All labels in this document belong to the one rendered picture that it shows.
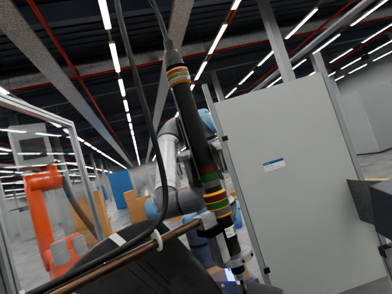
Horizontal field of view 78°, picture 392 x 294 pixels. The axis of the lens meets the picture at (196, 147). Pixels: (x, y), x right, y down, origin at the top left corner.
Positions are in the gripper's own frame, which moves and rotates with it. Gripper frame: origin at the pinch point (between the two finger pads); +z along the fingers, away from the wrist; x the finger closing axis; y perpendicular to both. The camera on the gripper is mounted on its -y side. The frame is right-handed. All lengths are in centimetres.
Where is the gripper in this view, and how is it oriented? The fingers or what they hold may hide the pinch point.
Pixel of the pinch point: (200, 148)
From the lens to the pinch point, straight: 42.9
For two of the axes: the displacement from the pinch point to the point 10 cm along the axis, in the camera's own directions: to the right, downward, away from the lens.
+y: 2.9, 9.5, -0.7
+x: -9.5, 2.9, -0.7
